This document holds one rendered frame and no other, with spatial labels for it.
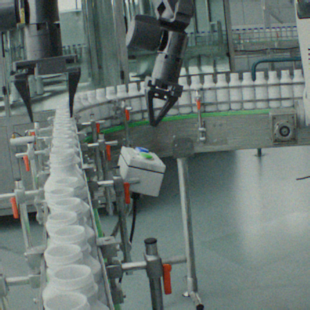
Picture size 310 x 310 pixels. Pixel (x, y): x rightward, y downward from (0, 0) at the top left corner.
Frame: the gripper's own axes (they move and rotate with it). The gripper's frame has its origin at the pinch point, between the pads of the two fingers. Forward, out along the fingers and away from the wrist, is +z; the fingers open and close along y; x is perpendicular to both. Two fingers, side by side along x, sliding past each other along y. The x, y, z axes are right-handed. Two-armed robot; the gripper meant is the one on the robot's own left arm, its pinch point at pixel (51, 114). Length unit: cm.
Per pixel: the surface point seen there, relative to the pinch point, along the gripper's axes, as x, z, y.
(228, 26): 518, -14, 189
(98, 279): -31.9, 14.7, 3.8
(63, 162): -2.1, 7.5, 1.1
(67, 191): -11.2, 9.8, 1.3
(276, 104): 148, 25, 96
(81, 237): -31.4, 9.7, 2.6
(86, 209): -8.2, 13.7, 3.7
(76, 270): -40.6, 9.7, 1.7
